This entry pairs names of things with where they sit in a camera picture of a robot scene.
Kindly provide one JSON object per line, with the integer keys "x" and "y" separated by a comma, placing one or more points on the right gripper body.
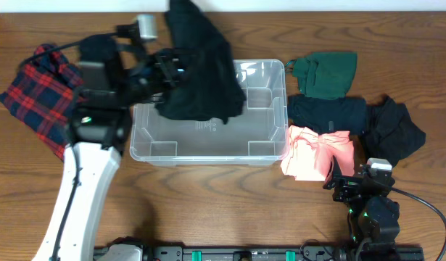
{"x": 347, "y": 191}

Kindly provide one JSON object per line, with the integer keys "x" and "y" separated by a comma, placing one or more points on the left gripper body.
{"x": 140, "y": 85}

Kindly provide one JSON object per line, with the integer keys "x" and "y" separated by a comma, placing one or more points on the dark navy garment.
{"x": 328, "y": 116}

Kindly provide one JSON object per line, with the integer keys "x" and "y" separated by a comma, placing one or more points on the black pants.
{"x": 209, "y": 88}

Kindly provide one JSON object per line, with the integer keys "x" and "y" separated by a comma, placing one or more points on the red navy plaid shirt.
{"x": 40, "y": 96}

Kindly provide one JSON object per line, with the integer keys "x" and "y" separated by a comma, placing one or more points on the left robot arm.
{"x": 115, "y": 77}

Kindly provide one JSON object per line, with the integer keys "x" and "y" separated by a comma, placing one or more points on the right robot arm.
{"x": 372, "y": 217}

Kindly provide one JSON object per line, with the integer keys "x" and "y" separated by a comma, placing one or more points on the clear plastic storage container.
{"x": 256, "y": 137}

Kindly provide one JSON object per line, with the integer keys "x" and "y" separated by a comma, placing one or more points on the pink folded garment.
{"x": 311, "y": 155}

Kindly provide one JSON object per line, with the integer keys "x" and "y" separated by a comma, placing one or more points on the black crumpled garment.
{"x": 390, "y": 133}

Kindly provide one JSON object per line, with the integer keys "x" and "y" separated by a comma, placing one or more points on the dark green folded garment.
{"x": 324, "y": 75}

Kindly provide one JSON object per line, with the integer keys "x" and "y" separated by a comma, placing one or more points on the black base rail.
{"x": 131, "y": 249}

